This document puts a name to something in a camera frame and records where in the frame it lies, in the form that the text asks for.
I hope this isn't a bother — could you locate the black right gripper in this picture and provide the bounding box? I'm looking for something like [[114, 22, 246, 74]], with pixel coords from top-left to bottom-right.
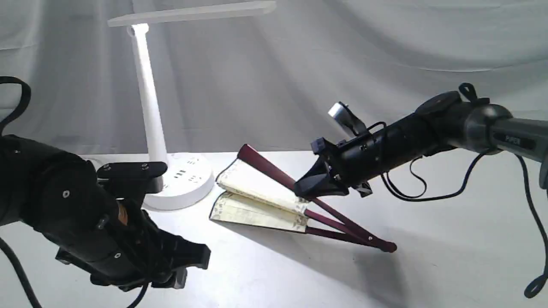
[[293, 115, 433, 198]]

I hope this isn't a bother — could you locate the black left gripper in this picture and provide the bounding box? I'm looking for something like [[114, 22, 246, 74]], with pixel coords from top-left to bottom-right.
[[43, 188, 211, 292]]

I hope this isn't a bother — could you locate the folding paper fan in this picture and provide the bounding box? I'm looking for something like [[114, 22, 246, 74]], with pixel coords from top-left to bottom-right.
[[209, 144, 398, 253]]

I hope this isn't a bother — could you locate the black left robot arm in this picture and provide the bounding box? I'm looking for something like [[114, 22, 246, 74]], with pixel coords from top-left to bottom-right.
[[1, 134, 211, 292]]

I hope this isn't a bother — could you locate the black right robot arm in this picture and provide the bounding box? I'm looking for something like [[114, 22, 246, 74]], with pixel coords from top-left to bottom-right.
[[293, 83, 547, 201]]

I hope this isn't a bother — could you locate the white desk lamp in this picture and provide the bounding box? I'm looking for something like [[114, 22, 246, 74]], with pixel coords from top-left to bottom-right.
[[107, 0, 277, 212]]

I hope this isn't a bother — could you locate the grey backdrop cloth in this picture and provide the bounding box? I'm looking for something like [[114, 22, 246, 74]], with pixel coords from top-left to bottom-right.
[[0, 0, 548, 154]]

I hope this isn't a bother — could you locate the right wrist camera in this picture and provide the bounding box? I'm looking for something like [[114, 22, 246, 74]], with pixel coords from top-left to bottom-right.
[[328, 101, 370, 138]]

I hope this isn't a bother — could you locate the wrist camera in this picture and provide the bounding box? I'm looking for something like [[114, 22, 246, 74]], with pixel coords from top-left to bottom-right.
[[96, 161, 168, 200], [328, 101, 370, 138]]

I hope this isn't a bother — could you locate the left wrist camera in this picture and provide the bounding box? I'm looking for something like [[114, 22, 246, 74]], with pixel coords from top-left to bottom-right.
[[96, 161, 168, 200]]

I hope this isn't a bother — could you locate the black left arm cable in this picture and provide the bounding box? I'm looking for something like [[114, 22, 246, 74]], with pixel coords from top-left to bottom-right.
[[0, 237, 150, 308]]

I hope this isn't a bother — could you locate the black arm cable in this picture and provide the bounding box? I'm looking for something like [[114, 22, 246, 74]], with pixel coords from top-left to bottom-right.
[[368, 122, 548, 299], [0, 237, 150, 308]]

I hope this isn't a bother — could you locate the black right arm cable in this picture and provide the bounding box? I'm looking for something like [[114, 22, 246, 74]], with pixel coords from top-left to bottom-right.
[[368, 122, 548, 299]]

